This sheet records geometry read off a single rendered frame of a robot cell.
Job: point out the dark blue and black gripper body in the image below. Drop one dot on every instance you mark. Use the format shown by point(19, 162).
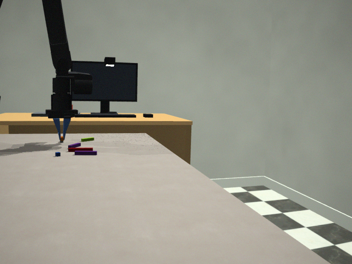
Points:
point(61, 107)

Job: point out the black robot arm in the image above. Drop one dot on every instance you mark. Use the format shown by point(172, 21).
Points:
point(81, 83)

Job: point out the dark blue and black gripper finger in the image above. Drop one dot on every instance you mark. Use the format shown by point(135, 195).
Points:
point(57, 124)
point(65, 126)

